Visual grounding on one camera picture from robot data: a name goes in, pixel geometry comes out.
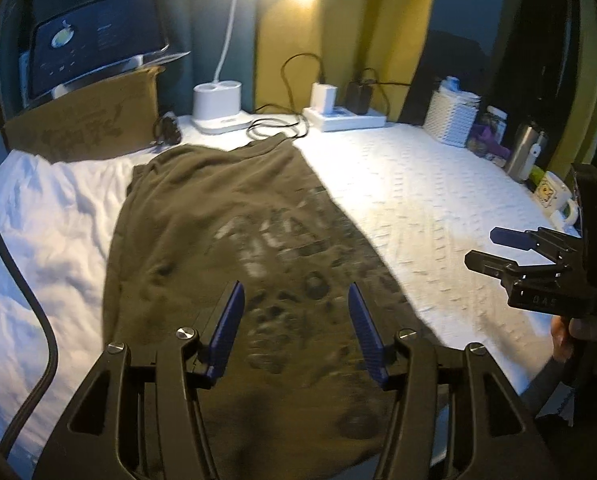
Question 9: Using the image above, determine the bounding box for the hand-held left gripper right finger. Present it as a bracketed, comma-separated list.
[347, 282, 549, 480]

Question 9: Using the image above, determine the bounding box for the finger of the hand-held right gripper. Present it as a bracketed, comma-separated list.
[489, 227, 582, 266]
[465, 250, 579, 286]

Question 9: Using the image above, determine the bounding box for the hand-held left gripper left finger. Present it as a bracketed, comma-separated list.
[32, 280, 246, 480]

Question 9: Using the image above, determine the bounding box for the olive printed t-shirt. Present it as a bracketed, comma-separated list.
[101, 132, 452, 468]

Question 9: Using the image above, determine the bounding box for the person's right forearm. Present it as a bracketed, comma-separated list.
[526, 355, 579, 418]

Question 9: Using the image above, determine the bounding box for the person's right hand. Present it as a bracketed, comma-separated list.
[551, 316, 597, 363]

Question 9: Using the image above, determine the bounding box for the white printed mug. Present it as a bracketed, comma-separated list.
[533, 170, 579, 226]

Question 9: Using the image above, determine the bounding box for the steel bottle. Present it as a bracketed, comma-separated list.
[503, 120, 550, 183]

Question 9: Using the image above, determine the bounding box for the white textured bed cover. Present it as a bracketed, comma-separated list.
[0, 110, 579, 480]

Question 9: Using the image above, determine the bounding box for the purple cloth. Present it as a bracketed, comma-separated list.
[471, 125, 512, 158]

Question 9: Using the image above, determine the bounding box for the jar with white lid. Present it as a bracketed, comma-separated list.
[483, 106, 508, 146]

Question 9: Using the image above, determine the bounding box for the white woven basket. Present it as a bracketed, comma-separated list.
[423, 87, 482, 148]

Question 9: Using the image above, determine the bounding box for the white plastic bag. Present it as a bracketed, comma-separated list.
[436, 85, 482, 106]

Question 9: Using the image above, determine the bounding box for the white crumpled cloth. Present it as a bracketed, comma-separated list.
[0, 152, 139, 461]

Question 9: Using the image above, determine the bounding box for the white power strip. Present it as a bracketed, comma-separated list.
[303, 105, 387, 133]

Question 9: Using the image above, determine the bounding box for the black charger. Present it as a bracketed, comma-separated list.
[346, 81, 372, 116]

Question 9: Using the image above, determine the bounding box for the white desk lamp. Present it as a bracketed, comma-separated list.
[192, 0, 304, 136]

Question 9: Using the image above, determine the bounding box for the white charger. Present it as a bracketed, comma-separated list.
[313, 81, 338, 115]

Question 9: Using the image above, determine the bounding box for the yellow curtain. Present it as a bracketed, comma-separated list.
[253, 0, 442, 123]

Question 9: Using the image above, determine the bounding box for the dark monitor screen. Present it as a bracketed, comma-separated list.
[18, 0, 172, 108]

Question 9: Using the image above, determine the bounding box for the thick black cable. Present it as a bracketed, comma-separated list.
[0, 200, 59, 453]

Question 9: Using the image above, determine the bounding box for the black black-charger cable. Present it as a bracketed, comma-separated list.
[356, 67, 414, 121]

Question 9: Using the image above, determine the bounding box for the black coiled cable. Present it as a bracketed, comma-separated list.
[153, 112, 183, 146]

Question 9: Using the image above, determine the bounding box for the black white-charger cable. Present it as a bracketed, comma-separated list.
[246, 52, 327, 141]

